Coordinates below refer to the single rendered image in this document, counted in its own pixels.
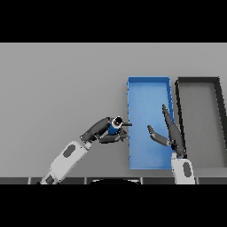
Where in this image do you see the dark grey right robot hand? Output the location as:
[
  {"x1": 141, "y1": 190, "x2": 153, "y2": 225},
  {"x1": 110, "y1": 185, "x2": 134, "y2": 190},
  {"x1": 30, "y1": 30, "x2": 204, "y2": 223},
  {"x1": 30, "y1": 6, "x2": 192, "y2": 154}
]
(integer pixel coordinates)
[{"x1": 146, "y1": 103, "x2": 185, "y2": 158}]

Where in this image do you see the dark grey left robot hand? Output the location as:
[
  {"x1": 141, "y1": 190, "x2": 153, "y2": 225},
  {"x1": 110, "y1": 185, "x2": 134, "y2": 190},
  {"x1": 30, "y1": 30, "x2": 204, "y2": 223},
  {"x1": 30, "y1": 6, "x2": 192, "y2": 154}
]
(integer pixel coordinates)
[{"x1": 79, "y1": 116, "x2": 133, "y2": 145}]

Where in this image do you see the blue bin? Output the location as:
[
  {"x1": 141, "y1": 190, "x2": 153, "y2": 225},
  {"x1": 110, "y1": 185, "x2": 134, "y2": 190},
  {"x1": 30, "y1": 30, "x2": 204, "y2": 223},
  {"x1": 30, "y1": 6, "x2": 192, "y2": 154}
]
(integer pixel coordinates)
[{"x1": 126, "y1": 75, "x2": 177, "y2": 171}]

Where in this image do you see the dark grey bin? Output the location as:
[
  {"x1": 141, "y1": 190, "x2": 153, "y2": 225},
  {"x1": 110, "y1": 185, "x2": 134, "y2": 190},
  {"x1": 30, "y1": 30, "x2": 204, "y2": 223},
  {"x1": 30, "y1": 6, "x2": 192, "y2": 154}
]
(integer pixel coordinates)
[{"x1": 174, "y1": 76, "x2": 227, "y2": 169}]

